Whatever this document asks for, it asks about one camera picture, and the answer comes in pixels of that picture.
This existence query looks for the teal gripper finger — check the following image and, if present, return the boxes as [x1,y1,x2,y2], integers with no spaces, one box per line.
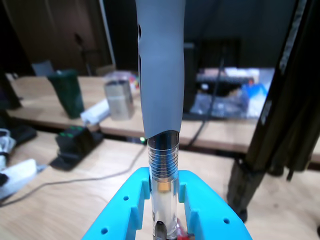
[178,169,252,240]
[81,166,151,240]

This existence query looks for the grey grip clear pen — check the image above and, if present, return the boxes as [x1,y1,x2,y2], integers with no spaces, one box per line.
[134,0,186,240]

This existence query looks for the black charger green lights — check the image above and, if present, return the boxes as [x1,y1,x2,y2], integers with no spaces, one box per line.
[49,124,105,172]

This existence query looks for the white power adapter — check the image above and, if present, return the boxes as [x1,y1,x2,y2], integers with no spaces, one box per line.
[79,98,111,126]

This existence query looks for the white plastic device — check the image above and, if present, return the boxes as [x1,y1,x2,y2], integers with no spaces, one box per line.
[0,158,50,201]

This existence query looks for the black tripod stand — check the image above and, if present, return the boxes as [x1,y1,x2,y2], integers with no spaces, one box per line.
[226,0,320,224]

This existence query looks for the beige metal canister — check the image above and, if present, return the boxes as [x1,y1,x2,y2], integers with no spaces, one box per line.
[103,79,135,121]

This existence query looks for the blue plastic container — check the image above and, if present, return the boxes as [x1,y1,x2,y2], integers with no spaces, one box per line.
[241,83,272,118]

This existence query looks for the dark green tumbler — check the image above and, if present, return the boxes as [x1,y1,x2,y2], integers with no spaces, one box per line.
[46,69,86,120]

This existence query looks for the thin grey cable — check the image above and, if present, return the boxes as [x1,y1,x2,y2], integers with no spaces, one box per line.
[0,144,148,208]

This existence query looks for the hanging black cable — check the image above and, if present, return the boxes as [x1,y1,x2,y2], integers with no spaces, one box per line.
[187,47,227,148]

